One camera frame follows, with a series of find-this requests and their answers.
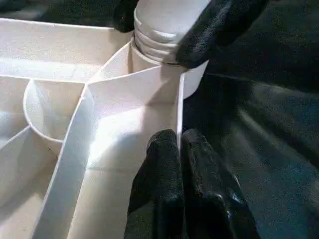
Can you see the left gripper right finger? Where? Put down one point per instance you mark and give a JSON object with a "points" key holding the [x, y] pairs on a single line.
{"points": [[214, 204]]}

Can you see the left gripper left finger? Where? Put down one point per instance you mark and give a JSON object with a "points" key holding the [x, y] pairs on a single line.
{"points": [[157, 194]]}

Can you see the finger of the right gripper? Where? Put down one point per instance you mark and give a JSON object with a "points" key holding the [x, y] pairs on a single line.
{"points": [[124, 15], [219, 25]]}

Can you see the white plastic table leg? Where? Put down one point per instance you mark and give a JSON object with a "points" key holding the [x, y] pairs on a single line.
{"points": [[162, 20]]}

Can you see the white plastic table top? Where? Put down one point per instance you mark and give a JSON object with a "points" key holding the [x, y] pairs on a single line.
{"points": [[114, 114]]}

